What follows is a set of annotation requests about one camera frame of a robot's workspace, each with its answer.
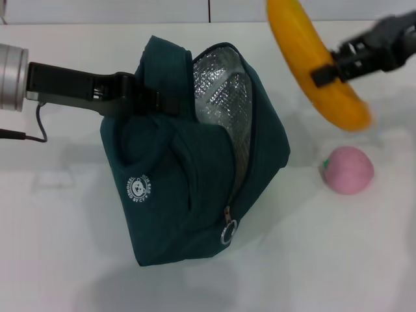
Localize yellow banana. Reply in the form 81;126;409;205
266;0;373;133

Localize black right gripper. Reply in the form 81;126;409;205
311;10;416;88

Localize dark teal lunch bag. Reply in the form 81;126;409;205
99;34;291;268

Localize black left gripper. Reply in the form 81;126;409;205
26;61;183;119

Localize pink peach toy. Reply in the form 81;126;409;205
320;146;375;195

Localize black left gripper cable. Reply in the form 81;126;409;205
0;103;49;144

